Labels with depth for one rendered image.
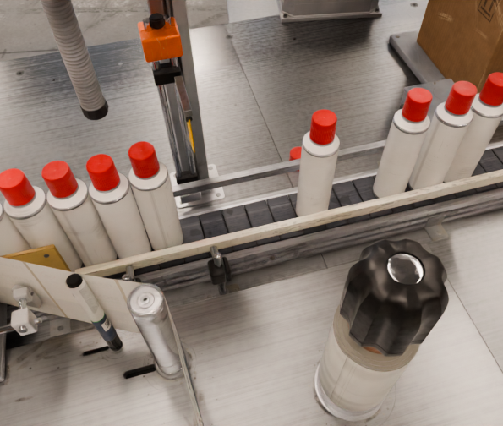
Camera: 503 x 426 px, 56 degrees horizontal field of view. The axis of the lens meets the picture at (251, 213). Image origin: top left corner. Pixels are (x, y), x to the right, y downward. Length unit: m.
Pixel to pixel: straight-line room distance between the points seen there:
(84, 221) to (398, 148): 0.45
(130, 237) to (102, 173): 0.13
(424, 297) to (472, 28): 0.74
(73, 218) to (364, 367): 0.39
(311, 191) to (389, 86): 0.47
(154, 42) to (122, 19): 2.44
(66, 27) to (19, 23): 2.60
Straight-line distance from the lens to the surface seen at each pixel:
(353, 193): 0.82
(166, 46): 0.59
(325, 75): 1.12
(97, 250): 0.71
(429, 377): 0.69
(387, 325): 0.41
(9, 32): 3.14
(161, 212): 0.66
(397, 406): 0.67
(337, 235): 0.77
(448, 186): 0.83
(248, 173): 0.72
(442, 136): 0.75
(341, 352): 0.48
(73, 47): 0.61
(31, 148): 1.05
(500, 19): 0.99
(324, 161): 0.66
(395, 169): 0.76
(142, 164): 0.60
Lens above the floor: 1.51
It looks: 53 degrees down
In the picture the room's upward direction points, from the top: 2 degrees counter-clockwise
